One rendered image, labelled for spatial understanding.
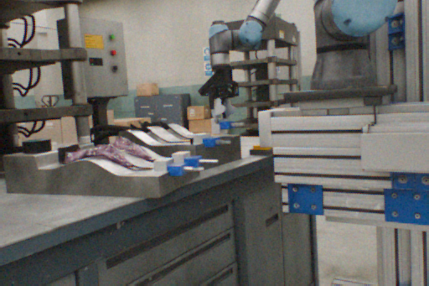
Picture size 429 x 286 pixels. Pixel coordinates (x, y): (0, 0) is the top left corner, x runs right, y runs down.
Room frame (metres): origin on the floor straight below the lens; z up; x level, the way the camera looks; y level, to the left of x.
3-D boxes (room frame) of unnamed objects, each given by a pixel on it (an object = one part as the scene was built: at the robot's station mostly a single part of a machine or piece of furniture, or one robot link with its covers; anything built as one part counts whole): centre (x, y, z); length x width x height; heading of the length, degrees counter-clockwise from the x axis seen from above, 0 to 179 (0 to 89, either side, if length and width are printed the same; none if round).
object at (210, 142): (1.27, 0.00, 0.89); 0.13 x 0.05 x 0.05; 52
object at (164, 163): (1.01, 0.09, 0.86); 0.13 x 0.05 x 0.05; 69
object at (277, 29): (6.00, -0.80, 1.03); 1.54 x 0.94 x 2.06; 154
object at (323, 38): (0.94, -0.32, 1.20); 0.13 x 0.12 x 0.14; 176
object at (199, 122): (8.25, 0.09, 0.42); 0.86 x 0.33 x 0.83; 64
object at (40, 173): (1.15, 0.33, 0.86); 0.50 x 0.26 x 0.11; 69
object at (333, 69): (0.95, -0.32, 1.09); 0.15 x 0.15 x 0.10
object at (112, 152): (1.16, 0.32, 0.90); 0.26 x 0.18 x 0.08; 69
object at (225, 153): (1.49, 0.18, 0.87); 0.50 x 0.26 x 0.14; 52
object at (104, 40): (2.08, 0.60, 0.74); 0.31 x 0.22 x 1.47; 142
